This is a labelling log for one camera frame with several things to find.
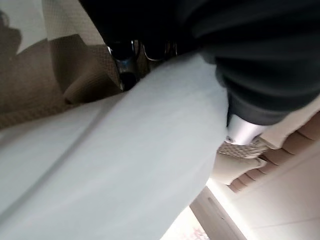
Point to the tan padded headboard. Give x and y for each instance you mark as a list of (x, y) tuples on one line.
[(295, 147)]

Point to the beige pillow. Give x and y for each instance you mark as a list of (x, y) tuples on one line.
[(235, 167)]

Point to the white bedside cabinet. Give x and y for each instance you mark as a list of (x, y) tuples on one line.
[(212, 212)]

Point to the beige waffle blanket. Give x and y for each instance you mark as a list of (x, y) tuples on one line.
[(50, 82)]

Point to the white bed sheet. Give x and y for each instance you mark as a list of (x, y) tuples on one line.
[(112, 162)]

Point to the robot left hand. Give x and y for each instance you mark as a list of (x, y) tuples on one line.
[(250, 50)]

